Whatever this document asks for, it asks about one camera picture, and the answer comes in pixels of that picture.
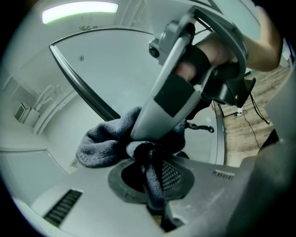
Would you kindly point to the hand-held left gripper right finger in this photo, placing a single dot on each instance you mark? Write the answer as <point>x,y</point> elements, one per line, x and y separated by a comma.
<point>208,203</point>

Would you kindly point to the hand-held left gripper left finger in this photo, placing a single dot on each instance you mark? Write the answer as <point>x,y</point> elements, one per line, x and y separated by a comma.
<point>92,208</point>

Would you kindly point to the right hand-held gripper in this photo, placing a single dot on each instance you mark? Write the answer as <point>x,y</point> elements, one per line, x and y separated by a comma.
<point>175,27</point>

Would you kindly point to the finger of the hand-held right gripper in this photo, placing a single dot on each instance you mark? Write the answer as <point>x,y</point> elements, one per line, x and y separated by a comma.
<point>148,125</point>

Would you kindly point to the blue-grey cloth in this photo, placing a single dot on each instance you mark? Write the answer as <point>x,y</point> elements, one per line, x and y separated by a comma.
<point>104,139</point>

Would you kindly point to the large whiteboard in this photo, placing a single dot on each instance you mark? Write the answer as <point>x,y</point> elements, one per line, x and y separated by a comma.
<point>88,91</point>

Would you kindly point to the person's right forearm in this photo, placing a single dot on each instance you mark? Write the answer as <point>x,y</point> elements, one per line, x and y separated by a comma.
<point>263,46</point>

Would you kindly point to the person's right hand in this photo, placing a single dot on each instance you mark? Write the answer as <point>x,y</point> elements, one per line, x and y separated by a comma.
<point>217,51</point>

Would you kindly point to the small blue object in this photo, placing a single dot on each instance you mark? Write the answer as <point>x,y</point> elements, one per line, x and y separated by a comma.
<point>225,128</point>

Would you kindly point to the white power adapter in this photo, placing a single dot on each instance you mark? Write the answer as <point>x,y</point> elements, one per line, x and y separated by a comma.
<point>239,112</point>

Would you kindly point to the ceiling light panel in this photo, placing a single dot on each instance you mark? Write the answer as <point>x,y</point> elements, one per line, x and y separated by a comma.
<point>78,11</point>

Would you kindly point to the white ceiling pipe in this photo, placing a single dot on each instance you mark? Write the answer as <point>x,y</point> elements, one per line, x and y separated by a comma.
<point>44,99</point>

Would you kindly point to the white wall-mounted box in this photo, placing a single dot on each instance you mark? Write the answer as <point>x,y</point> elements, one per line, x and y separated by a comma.
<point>22,112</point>

